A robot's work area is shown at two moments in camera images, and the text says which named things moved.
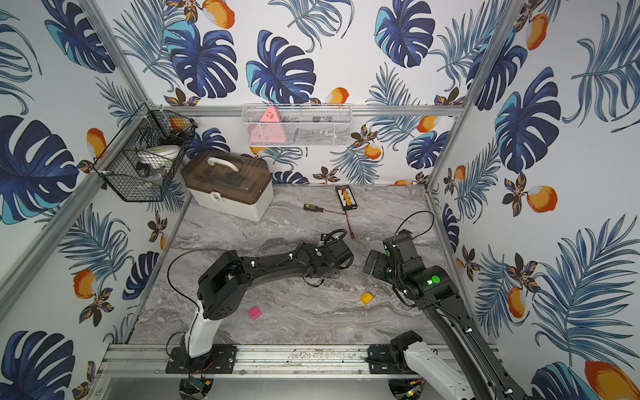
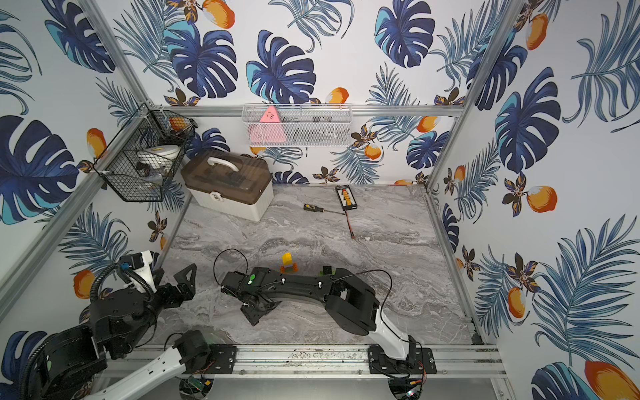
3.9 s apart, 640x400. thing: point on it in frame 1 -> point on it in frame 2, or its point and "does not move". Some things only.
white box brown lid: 235,183 does not move
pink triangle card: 269,130 does not move
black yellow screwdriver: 315,208 does not move
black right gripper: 382,260 -> 250,316
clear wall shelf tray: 297,124 does not move
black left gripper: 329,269 -> 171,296
